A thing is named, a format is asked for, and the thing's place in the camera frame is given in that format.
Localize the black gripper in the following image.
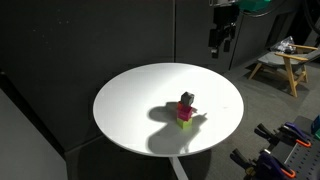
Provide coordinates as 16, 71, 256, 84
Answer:
208, 4, 241, 60

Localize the grey block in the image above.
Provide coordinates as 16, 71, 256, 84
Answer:
180, 91, 196, 106

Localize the pink block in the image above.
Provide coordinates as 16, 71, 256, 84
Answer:
176, 106, 194, 122

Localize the yellow-green block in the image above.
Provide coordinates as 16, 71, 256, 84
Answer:
176, 117, 194, 131

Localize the clear plastic bag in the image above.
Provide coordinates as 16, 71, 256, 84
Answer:
270, 35, 298, 55

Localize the wooden armchair grey cushion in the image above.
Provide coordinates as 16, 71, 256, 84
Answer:
247, 43, 320, 99

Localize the purple spring clamp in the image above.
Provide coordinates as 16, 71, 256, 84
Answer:
254, 121, 313, 150
229, 147, 297, 180

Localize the blue box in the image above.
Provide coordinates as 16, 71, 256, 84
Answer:
311, 114, 320, 141

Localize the white table base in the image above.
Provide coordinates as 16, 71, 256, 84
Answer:
167, 155, 190, 180

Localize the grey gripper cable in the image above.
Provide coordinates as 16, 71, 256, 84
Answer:
242, 0, 285, 19

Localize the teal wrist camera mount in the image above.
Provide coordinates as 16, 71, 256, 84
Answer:
237, 0, 272, 13

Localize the black equipment with cables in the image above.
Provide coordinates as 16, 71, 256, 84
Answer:
266, 114, 320, 180

